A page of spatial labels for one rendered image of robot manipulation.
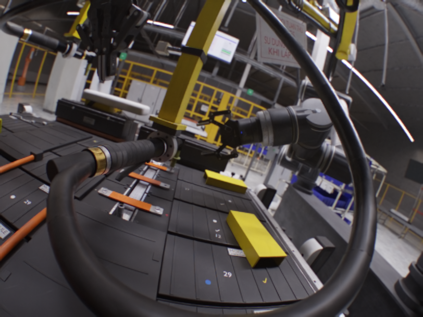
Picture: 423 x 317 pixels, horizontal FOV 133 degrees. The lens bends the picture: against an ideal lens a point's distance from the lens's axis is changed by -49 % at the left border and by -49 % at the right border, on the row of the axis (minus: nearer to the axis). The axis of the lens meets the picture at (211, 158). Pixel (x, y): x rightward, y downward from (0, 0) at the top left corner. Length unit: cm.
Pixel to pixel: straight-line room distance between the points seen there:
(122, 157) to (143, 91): 939
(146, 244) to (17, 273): 20
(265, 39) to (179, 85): 36
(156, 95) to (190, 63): 904
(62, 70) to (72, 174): 624
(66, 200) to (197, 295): 19
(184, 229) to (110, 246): 16
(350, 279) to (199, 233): 29
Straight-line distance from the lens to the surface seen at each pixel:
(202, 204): 49
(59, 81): 644
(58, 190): 19
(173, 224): 37
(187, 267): 30
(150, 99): 954
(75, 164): 24
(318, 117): 51
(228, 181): 66
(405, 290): 98
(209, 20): 52
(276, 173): 416
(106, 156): 28
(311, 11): 98
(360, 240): 19
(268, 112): 50
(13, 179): 44
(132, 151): 33
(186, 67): 47
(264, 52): 67
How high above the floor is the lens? 122
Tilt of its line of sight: 11 degrees down
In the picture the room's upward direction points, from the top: 20 degrees clockwise
